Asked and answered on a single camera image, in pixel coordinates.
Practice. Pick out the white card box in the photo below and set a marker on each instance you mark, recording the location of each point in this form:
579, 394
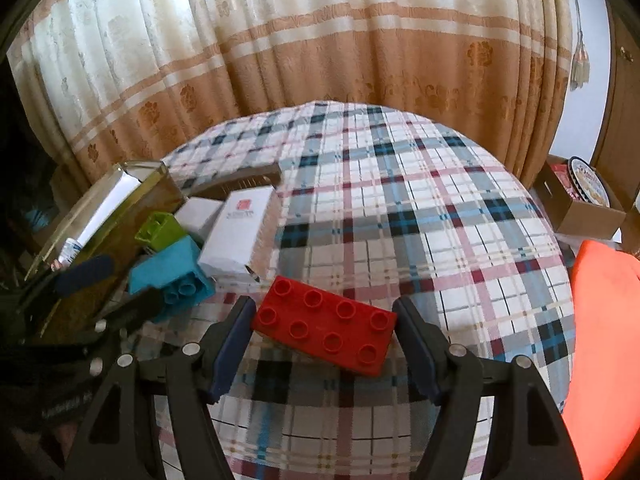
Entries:
235, 235

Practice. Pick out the round cookie tin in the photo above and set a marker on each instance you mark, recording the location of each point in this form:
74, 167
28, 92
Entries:
590, 180

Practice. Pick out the red packet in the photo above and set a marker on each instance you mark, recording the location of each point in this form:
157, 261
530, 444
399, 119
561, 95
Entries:
562, 175

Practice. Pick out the blue cloth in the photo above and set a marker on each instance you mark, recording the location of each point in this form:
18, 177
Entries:
39, 218

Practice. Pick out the white plug adapter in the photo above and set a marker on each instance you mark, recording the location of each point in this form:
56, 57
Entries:
197, 215

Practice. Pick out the orange cushion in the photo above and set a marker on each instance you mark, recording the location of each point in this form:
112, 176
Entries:
610, 335

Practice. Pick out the green toy block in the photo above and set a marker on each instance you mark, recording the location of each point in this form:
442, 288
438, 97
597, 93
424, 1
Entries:
160, 230

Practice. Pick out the brown wooden comb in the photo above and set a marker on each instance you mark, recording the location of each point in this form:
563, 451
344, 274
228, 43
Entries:
235, 182

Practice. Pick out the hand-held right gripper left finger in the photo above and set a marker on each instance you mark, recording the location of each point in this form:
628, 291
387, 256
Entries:
230, 350

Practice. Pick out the teal toy block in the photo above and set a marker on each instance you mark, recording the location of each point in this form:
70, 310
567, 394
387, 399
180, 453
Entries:
170, 265

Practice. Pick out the dark cloth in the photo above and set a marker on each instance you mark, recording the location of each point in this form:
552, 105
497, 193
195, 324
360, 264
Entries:
25, 175

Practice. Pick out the plaid tablecloth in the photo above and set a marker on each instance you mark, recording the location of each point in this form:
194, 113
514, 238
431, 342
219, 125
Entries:
400, 210

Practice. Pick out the gold metal tin tray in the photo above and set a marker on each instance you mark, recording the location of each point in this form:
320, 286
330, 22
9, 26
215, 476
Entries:
120, 220

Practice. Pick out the cardboard box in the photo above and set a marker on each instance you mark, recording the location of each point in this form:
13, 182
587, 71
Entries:
585, 220

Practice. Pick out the curtain tassel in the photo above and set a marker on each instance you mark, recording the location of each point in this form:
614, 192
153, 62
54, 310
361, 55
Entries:
580, 67

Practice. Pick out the cream and orange curtain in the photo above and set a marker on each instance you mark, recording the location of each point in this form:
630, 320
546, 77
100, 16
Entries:
300, 35

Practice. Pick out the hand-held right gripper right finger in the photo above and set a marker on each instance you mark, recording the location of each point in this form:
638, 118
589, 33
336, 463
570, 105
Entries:
417, 350

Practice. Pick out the door knob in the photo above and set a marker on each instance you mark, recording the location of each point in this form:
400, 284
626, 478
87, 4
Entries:
625, 54

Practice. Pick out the white paper sheet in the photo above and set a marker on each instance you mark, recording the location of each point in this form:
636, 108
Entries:
110, 200

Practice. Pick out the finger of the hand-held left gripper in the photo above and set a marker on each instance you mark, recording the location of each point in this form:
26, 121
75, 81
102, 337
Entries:
85, 270
135, 307

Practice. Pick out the red toy brick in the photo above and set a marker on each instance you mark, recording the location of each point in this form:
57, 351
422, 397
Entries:
325, 330

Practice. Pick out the white pill bottle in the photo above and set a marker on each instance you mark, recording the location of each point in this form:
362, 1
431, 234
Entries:
70, 250

